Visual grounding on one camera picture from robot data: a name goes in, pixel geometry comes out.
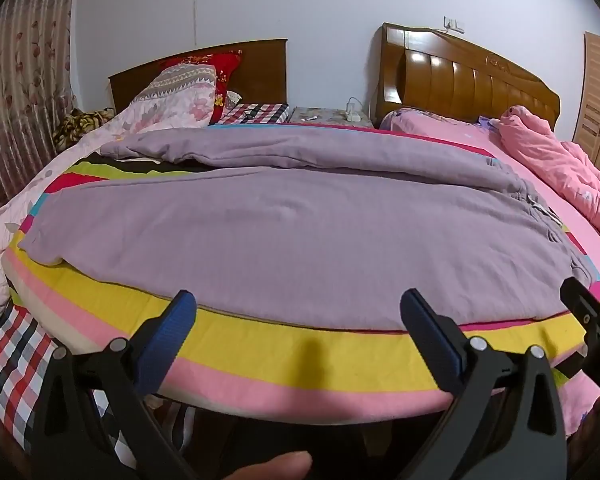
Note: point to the pink quilt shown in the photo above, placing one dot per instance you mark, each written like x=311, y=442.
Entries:
x=540, y=145

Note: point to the small lilac cloth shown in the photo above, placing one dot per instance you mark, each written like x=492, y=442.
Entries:
x=489, y=121

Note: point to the plain brown headboard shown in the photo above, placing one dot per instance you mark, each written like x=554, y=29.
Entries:
x=260, y=70

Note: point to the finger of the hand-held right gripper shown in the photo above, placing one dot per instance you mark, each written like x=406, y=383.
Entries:
x=580, y=297

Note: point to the red pillow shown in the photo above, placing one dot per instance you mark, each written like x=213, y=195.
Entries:
x=227, y=67

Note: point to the person's left hand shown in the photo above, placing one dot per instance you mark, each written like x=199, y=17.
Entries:
x=275, y=466

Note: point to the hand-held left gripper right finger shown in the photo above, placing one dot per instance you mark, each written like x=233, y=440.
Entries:
x=430, y=335

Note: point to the nightstand with patterned cloth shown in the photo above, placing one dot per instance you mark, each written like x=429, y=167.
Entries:
x=325, y=115

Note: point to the lilac pants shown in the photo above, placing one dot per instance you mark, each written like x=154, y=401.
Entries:
x=300, y=230

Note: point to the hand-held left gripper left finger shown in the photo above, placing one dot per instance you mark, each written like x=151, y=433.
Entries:
x=172, y=330

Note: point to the colourful striped blanket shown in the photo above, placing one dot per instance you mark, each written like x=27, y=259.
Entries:
x=280, y=360

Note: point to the pale floral quilt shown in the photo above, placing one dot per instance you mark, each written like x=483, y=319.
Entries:
x=180, y=95

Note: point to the floral striped curtain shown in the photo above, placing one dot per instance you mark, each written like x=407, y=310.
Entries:
x=20, y=85

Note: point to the white wall socket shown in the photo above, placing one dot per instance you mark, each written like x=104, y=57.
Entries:
x=453, y=24

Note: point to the red plaid bed sheet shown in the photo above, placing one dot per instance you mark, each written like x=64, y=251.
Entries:
x=15, y=360

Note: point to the glossy wooden headboard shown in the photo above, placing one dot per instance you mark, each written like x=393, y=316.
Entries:
x=455, y=80

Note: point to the white power strip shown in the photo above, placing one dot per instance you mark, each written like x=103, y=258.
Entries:
x=354, y=112

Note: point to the leopard print cloth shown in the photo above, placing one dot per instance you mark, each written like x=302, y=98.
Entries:
x=80, y=125

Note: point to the pink bed sheet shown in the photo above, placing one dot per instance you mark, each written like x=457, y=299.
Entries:
x=555, y=200

